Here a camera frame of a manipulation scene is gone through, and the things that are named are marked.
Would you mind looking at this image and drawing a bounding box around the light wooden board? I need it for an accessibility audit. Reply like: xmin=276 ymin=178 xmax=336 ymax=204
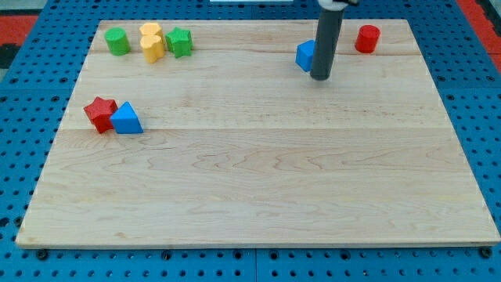
xmin=16 ymin=20 xmax=500 ymax=249

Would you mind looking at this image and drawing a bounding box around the yellow block rear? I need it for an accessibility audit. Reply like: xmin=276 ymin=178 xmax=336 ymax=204
xmin=139 ymin=22 xmax=164 ymax=39

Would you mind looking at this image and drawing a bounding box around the white robot flange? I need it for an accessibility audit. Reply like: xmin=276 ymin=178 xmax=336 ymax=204
xmin=318 ymin=0 xmax=360 ymax=11

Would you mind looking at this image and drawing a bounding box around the blue wooden cube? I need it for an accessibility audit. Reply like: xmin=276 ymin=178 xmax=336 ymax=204
xmin=295 ymin=40 xmax=315 ymax=72

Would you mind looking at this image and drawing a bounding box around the blue wooden triangle block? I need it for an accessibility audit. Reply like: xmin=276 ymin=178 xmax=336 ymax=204
xmin=110 ymin=101 xmax=143 ymax=134

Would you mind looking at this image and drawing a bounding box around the green wooden cylinder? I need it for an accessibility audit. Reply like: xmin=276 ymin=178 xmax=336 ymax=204
xmin=104 ymin=27 xmax=131 ymax=56

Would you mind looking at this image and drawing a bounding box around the green wooden star block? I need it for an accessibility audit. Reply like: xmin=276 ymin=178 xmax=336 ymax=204
xmin=164 ymin=27 xmax=193 ymax=58

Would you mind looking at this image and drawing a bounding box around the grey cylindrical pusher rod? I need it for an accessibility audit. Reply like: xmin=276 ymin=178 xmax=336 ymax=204
xmin=310 ymin=6 xmax=346 ymax=81

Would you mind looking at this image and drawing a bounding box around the red wooden star block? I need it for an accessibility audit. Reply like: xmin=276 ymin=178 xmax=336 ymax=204
xmin=84 ymin=96 xmax=117 ymax=134

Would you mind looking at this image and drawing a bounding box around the yellow block front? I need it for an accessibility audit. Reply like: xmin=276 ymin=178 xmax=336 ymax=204
xmin=140 ymin=35 xmax=165 ymax=63

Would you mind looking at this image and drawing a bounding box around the red wooden cylinder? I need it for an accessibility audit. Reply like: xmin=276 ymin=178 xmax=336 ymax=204
xmin=355 ymin=24 xmax=380 ymax=53

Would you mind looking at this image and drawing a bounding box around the yellow block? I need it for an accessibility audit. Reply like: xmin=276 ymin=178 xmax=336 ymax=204
xmin=140 ymin=35 xmax=165 ymax=63
xmin=139 ymin=22 xmax=164 ymax=39

